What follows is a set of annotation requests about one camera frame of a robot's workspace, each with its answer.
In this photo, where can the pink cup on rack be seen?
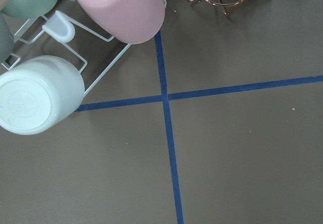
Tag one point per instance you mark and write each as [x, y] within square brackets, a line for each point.
[130, 21]

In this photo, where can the white cup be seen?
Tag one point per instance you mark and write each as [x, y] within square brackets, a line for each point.
[39, 93]

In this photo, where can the green cup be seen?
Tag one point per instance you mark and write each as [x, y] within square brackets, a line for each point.
[28, 9]

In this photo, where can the white wire cup rack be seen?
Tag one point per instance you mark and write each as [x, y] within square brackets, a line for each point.
[135, 73]

